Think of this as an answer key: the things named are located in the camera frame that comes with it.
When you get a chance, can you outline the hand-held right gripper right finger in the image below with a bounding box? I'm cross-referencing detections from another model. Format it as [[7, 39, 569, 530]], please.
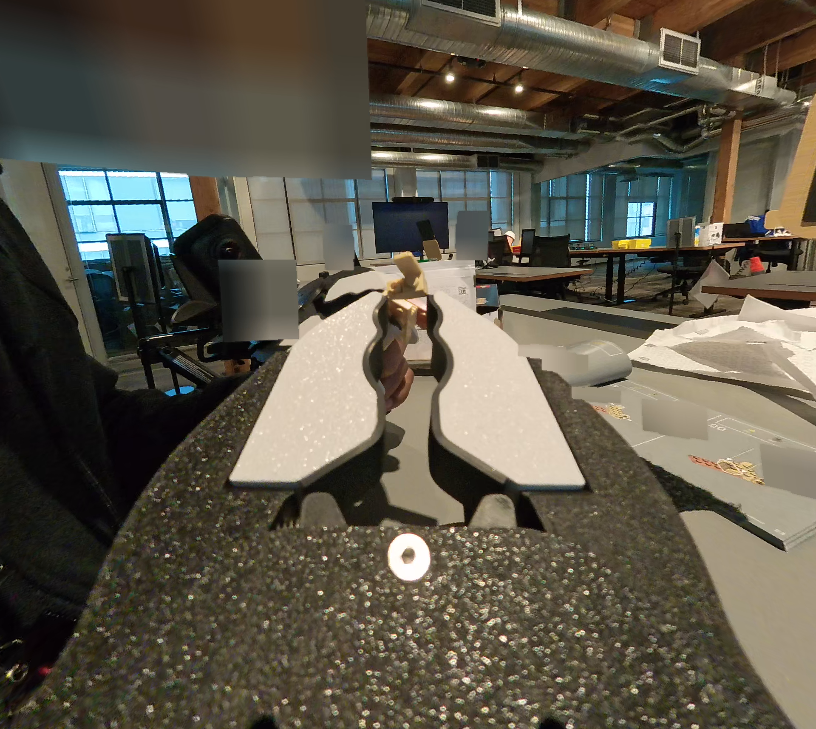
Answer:
[[428, 293, 587, 494]]

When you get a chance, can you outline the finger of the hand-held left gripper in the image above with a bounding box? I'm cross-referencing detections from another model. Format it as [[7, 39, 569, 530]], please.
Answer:
[[319, 270, 396, 305], [425, 263, 480, 299]]

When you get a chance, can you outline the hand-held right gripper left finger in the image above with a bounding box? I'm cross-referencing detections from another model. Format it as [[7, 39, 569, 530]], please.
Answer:
[[227, 291, 390, 490]]

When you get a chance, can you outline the small yellow brick assembly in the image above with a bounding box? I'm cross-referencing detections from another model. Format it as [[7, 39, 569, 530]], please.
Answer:
[[387, 250, 432, 299]]

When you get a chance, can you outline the person's left forearm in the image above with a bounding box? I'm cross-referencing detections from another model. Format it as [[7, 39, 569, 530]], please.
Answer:
[[96, 360, 262, 494]]

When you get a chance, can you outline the grey desk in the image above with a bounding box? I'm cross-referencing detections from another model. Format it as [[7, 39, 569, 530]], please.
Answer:
[[383, 293, 816, 729]]

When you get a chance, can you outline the black computer monitor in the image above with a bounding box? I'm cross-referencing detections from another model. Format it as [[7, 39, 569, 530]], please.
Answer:
[[371, 200, 451, 257]]

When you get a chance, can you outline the black office chair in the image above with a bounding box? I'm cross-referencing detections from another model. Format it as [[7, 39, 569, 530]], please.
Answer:
[[106, 232, 224, 388]]

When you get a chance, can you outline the wooden office table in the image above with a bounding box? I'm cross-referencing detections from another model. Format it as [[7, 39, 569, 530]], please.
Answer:
[[475, 263, 595, 299]]

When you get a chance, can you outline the dark long office table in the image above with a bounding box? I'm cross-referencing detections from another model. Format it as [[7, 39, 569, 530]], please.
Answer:
[[572, 240, 747, 309]]

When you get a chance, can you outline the grey instruction booklet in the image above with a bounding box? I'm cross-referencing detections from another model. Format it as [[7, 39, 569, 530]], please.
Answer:
[[498, 296, 816, 551]]

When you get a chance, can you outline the crumpled white paper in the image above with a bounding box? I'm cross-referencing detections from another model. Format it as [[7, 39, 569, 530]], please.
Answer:
[[629, 293, 816, 401]]

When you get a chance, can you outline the wooden support pillar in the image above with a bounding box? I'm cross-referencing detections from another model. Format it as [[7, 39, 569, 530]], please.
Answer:
[[708, 117, 744, 227]]

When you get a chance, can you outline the long thin metal duct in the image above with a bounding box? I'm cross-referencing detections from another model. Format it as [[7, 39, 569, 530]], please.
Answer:
[[369, 92, 721, 171]]

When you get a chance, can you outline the wide metal air duct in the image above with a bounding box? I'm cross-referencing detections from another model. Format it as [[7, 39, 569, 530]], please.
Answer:
[[364, 0, 802, 108]]

